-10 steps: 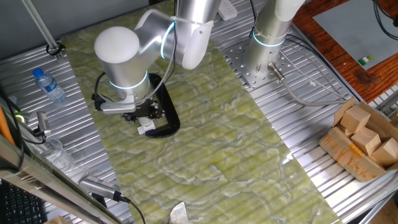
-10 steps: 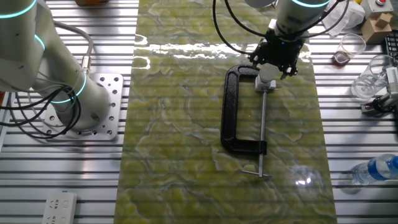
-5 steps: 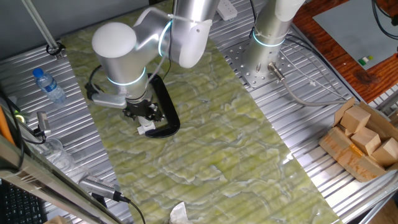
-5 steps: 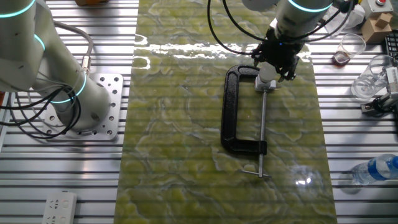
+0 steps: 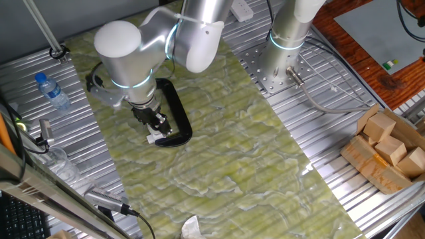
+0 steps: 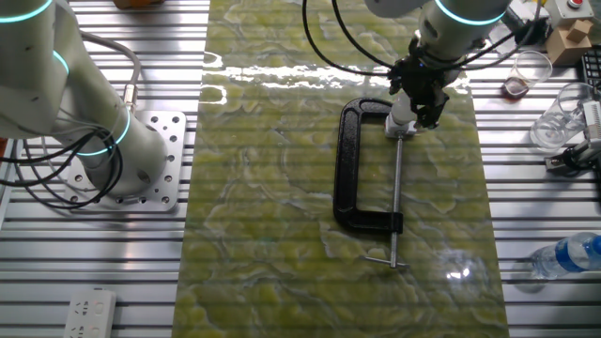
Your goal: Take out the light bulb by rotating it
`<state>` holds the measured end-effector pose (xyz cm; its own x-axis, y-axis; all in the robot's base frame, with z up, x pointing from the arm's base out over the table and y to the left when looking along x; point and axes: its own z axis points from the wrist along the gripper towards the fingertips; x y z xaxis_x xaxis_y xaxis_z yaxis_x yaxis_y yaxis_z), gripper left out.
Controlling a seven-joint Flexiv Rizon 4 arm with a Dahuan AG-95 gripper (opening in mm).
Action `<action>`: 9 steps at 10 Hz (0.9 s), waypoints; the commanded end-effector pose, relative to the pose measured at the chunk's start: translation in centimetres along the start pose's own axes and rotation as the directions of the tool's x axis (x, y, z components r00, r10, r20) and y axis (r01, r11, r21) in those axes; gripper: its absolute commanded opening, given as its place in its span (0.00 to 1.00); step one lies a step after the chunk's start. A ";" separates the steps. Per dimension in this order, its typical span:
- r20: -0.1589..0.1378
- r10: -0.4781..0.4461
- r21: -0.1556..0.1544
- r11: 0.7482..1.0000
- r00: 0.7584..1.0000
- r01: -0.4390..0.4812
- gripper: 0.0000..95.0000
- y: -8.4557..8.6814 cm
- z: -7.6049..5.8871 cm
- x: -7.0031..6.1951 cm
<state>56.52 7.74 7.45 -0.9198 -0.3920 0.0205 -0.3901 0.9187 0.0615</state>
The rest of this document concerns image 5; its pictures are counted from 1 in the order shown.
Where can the black pole clamp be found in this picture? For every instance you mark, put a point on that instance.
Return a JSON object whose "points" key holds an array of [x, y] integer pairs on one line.
{"points": [[54, 53]]}

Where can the orange pole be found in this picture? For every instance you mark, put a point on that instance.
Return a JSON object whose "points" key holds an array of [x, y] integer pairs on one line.
{"points": [[5, 136]]}

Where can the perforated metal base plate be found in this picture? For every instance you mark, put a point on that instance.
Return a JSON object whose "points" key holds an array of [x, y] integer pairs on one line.
{"points": [[252, 66]]}

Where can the aluminium frame bar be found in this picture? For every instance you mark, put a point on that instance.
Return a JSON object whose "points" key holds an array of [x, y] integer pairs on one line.
{"points": [[33, 192]]}

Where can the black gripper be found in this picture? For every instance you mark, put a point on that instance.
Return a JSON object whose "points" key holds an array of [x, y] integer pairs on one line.
{"points": [[145, 114]]}

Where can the silver depth camera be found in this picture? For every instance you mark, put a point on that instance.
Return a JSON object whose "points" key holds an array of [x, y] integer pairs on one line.
{"points": [[103, 199], [46, 127]]}

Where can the brown cardboard box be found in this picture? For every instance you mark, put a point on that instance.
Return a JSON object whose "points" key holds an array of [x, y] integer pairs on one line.
{"points": [[368, 166]]}

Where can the large wooden block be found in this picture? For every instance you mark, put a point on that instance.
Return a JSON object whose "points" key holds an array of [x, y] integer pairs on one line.
{"points": [[59, 235]]}

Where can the thin metal pole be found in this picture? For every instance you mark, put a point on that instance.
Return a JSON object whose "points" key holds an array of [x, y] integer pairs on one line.
{"points": [[43, 26]]}

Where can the tiny green block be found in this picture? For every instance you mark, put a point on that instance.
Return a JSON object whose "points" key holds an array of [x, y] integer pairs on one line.
{"points": [[386, 66]]}

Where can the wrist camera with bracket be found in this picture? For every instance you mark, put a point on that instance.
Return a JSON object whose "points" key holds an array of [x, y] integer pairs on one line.
{"points": [[108, 96]]}

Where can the green marble pattern mat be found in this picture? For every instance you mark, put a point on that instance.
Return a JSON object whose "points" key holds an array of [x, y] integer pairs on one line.
{"points": [[232, 149]]}

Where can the crumpled white tissue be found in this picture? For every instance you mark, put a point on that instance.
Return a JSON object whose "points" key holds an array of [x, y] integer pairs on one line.
{"points": [[192, 230]]}

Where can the black C-clamp with steel screw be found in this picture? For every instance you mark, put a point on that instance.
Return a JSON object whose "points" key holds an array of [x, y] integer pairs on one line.
{"points": [[181, 116]]}

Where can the camera clamp mount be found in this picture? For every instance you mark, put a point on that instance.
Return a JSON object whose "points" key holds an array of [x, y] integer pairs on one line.
{"points": [[43, 141]]}

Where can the grey rectangular mat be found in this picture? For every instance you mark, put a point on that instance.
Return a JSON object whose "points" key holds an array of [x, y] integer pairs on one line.
{"points": [[365, 26]]}

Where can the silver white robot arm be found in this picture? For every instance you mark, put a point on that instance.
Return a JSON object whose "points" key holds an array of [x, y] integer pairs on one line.
{"points": [[119, 56]]}

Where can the black keyboard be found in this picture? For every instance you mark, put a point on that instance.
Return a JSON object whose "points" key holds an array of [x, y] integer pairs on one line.
{"points": [[20, 222]]}

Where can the white power strip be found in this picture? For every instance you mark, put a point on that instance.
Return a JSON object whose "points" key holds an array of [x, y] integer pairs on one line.
{"points": [[242, 10]]}

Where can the light wooden block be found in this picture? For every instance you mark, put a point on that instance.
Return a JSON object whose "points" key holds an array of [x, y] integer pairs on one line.
{"points": [[380, 127], [391, 151], [369, 140], [413, 162]]}

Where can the blue label water bottle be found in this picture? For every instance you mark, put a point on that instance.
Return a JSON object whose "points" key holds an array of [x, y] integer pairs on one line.
{"points": [[53, 93]]}

